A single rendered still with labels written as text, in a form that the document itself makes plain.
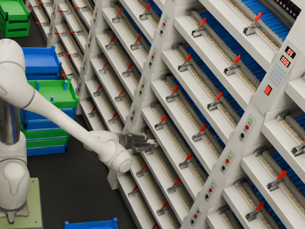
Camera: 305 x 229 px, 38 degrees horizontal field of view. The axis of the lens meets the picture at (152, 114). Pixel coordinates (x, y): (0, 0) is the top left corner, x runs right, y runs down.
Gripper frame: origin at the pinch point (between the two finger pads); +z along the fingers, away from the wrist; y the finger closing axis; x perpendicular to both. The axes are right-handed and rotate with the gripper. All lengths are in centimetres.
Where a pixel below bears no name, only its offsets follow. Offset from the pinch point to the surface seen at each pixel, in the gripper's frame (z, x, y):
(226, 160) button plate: -13, 39, 49
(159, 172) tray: 0.9, -7.5, 13.9
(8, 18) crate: -20, -46, -186
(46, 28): 10, -44, -179
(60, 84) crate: -21, -22, -72
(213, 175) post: -10, 28, 47
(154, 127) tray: -4.7, 10.6, -0.7
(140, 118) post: -1.7, 2.8, -15.9
